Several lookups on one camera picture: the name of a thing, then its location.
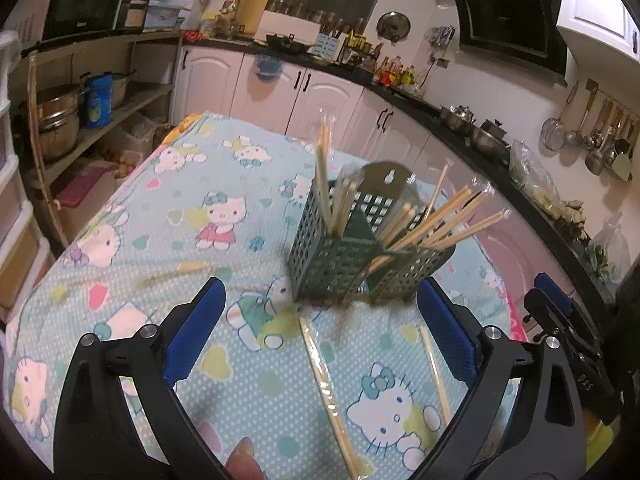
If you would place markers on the person's left hand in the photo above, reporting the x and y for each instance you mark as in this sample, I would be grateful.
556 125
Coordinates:
245 462

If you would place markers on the pink storage bin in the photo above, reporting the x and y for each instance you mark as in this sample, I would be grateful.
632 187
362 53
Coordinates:
82 187

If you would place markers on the light blue plastic container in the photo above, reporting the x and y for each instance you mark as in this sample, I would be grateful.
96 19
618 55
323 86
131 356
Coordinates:
162 12

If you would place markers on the clear plastic bag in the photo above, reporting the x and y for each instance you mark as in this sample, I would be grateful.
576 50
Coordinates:
532 175

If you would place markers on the blue knife block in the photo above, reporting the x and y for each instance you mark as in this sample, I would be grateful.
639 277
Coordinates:
330 42

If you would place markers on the white wall cabinet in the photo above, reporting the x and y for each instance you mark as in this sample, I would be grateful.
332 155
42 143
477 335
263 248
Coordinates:
600 0

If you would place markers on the blue packet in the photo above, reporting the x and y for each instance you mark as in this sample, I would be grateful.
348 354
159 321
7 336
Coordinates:
97 102

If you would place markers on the blue hanging basket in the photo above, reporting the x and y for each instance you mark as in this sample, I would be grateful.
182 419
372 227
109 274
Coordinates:
267 66

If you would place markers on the row of spice jars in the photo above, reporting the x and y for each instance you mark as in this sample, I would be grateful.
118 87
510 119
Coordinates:
295 8

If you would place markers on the steel pot lid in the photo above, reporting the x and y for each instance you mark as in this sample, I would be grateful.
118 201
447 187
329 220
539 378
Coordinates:
393 27

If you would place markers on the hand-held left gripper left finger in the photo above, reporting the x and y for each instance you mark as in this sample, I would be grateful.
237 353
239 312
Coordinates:
192 335

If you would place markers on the stacked steel pots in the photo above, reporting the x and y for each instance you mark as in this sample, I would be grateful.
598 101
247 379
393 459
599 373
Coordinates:
57 120

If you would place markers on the bamboo chopstick pair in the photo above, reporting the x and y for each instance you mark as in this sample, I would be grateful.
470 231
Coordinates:
470 207
345 200
480 225
445 207
436 375
402 220
326 385
439 185
324 175

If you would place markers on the black wok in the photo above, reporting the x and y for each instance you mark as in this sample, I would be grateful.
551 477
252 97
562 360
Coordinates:
287 42

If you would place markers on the black range hood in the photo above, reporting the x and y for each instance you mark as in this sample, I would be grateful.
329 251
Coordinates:
505 15

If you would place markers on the ginger roots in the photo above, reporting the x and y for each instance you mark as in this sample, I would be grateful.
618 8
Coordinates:
572 212

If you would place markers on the row of hanging kitchen utensils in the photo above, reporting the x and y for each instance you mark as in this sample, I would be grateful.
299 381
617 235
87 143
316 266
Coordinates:
595 157

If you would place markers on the clear bag with greens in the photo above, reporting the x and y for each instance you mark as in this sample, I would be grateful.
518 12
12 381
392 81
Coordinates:
610 247

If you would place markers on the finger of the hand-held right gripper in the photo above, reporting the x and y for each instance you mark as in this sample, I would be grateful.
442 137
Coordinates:
555 292
592 385

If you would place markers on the green perforated utensil holder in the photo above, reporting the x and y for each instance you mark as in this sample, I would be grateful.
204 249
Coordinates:
325 260

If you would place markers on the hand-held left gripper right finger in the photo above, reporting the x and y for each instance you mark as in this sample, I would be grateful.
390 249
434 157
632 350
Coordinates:
445 330

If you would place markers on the curved bamboo pole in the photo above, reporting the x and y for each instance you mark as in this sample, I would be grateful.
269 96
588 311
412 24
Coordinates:
37 150

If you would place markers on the pink kitchen cabinets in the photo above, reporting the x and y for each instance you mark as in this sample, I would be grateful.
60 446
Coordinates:
325 105

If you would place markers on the cartoon cat printed blanket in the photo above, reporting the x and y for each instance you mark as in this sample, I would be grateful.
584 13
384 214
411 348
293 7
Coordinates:
150 240

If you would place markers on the pile of potatoes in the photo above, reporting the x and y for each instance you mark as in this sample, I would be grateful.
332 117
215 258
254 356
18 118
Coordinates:
125 162

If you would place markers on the group of sauce bottles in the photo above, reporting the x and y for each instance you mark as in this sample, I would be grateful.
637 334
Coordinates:
397 72

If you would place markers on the hanging metal tools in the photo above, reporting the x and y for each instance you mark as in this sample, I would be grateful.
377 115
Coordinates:
442 35

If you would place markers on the wooden cutting board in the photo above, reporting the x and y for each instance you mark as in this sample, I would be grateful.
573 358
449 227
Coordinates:
250 5

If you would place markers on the steel pot with lid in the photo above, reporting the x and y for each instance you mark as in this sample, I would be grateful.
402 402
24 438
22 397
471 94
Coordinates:
492 137

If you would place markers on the wooden shelf unit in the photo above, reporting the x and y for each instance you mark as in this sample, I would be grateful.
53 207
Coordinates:
145 92

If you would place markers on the wall socket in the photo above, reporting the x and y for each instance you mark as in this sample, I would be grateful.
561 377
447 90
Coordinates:
441 62

